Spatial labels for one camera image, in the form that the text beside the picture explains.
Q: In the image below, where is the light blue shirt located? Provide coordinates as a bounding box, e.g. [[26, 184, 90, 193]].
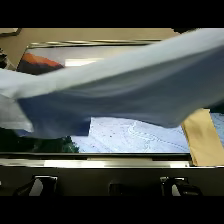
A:
[[0, 28, 224, 140]]

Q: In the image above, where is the beige garment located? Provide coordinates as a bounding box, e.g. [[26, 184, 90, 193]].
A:
[[181, 108, 224, 167]]

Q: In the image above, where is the silver frame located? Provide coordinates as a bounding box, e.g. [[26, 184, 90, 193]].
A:
[[0, 156, 224, 197]]

